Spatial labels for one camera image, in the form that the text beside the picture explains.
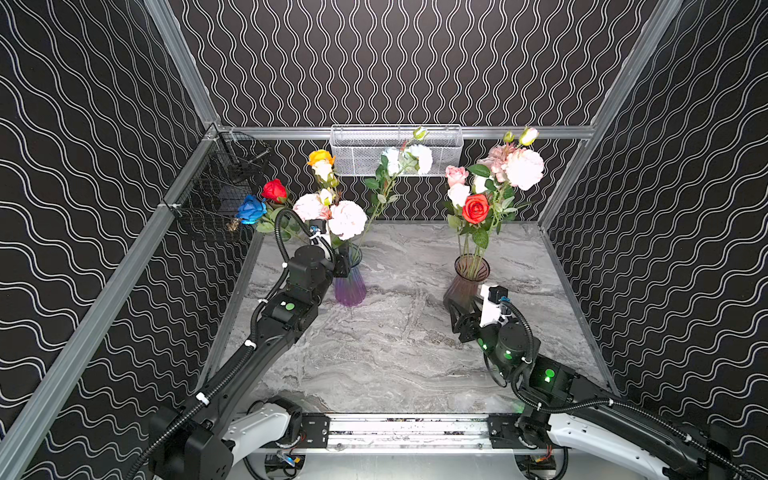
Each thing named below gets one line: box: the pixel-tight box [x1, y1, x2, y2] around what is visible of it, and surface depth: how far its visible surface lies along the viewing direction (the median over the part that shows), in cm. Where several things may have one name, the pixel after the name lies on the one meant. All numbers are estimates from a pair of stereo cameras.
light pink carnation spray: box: [293, 193, 368, 241], surface depth 60 cm
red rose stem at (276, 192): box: [262, 178, 288, 211], surface depth 72 cm
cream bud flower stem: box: [313, 159, 340, 195], surface depth 75 cm
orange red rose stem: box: [460, 194, 491, 259], surface depth 65 cm
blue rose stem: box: [236, 194, 275, 234], surface depth 65 cm
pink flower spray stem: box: [476, 127, 545, 256], surface depth 57 cm
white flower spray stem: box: [354, 126, 433, 262], surface depth 72 cm
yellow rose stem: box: [308, 149, 335, 166], surface depth 79 cm
